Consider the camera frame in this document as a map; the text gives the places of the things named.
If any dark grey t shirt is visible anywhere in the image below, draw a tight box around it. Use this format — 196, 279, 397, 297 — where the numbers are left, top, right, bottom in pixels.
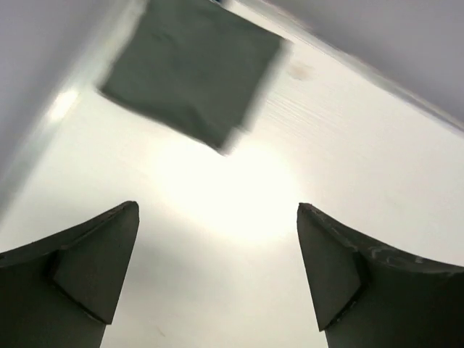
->
99, 1, 283, 152

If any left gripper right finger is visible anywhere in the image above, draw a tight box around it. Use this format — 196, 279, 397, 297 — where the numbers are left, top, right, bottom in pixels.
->
297, 203, 463, 347

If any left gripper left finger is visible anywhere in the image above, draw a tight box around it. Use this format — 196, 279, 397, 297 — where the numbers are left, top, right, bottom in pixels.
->
1, 201, 139, 348

